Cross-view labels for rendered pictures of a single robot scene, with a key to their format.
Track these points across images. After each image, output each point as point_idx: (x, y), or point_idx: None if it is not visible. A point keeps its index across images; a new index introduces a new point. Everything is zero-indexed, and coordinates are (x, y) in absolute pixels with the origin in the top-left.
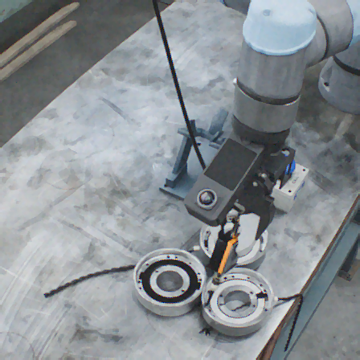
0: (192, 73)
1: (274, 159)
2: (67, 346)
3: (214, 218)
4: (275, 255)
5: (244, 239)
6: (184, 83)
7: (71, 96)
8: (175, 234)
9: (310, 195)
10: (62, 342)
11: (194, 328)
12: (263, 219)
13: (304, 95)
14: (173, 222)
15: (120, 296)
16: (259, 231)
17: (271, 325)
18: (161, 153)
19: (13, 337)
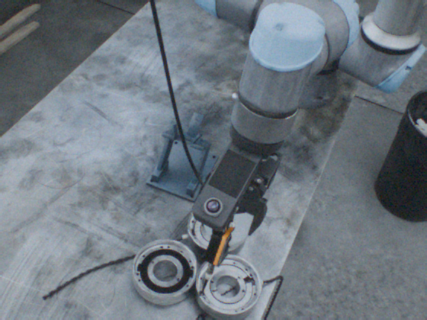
0: (163, 78)
1: (265, 164)
2: None
3: (222, 225)
4: (252, 238)
5: (237, 235)
6: (157, 88)
7: (56, 100)
8: (164, 223)
9: (276, 184)
10: None
11: (190, 315)
12: (257, 218)
13: None
14: (161, 212)
15: (119, 289)
16: (252, 228)
17: (259, 308)
18: (144, 152)
19: None
